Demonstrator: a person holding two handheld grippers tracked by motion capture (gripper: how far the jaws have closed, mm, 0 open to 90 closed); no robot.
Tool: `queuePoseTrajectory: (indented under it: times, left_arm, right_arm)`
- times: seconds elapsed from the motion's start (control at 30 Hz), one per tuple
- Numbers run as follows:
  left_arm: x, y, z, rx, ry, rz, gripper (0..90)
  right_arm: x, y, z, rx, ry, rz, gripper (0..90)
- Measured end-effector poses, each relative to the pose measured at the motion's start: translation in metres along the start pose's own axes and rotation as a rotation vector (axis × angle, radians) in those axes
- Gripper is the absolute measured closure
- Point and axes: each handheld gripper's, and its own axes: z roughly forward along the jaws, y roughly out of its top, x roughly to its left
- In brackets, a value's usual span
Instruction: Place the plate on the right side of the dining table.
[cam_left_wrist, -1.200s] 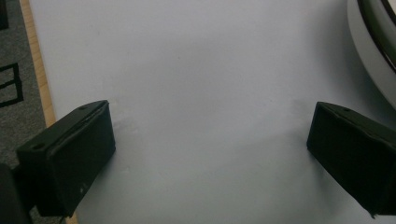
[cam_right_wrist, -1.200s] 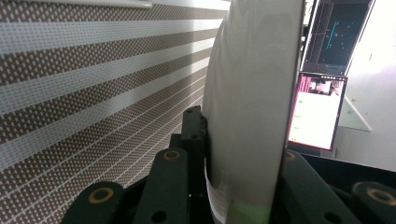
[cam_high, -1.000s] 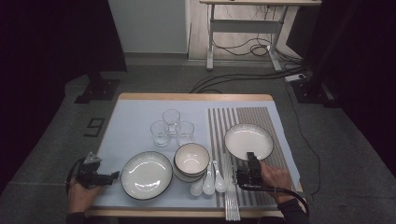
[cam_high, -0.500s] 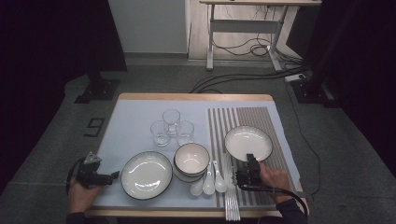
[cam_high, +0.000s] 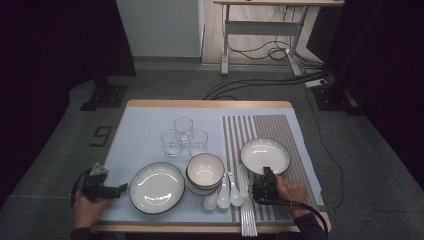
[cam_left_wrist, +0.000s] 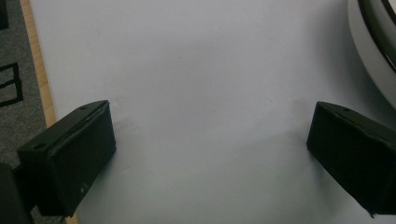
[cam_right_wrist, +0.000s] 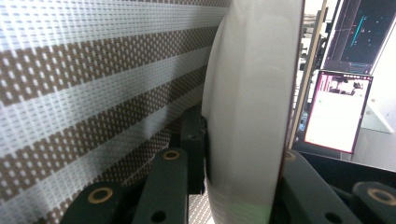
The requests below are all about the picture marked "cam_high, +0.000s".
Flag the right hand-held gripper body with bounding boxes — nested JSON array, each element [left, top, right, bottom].
[[252, 172, 279, 205]]

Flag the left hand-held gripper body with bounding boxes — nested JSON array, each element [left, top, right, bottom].
[[81, 163, 116, 204]]

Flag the white black-rimmed plate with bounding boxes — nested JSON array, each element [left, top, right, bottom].
[[239, 138, 292, 176], [129, 161, 186, 215]]

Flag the bundle of white chopsticks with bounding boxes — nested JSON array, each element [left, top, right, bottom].
[[237, 163, 259, 238]]

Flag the person's left hand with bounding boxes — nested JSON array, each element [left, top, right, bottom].
[[72, 192, 111, 232]]

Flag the person's right hand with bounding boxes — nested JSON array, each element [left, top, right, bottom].
[[275, 175, 311, 218]]

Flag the brown striped placemat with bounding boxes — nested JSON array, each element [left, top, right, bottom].
[[222, 114, 322, 224]]

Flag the pale blue table mat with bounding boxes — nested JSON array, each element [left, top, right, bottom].
[[99, 106, 324, 224]]

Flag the clear drinking glass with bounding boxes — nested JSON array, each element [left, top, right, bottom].
[[160, 129, 184, 158], [188, 129, 209, 158], [173, 116, 194, 146]]

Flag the wooden table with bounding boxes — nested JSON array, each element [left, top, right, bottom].
[[92, 99, 333, 234]]

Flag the black stand base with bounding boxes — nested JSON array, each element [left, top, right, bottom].
[[79, 76, 130, 112], [311, 83, 364, 116]]

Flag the white power strip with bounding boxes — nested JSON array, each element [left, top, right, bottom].
[[304, 78, 329, 89]]

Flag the white-framed desk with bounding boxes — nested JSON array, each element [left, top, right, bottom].
[[213, 0, 345, 78]]

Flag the dark curtain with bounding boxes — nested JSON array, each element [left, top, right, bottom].
[[0, 0, 137, 208], [306, 0, 424, 191]]

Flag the light grey panel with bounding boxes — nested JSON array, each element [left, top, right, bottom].
[[115, 0, 204, 58]]

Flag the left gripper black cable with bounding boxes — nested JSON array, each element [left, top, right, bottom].
[[69, 169, 93, 209]]

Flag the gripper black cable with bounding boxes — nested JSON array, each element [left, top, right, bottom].
[[254, 199, 331, 240], [69, 169, 93, 209]]

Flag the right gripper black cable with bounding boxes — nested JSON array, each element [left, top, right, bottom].
[[254, 199, 331, 240]]

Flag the thin black cable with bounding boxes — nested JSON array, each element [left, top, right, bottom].
[[304, 89, 345, 212]]

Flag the black floor cables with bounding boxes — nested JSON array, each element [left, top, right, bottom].
[[202, 71, 329, 101]]

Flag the coiled black cables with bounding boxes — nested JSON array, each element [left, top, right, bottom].
[[226, 6, 294, 62]]

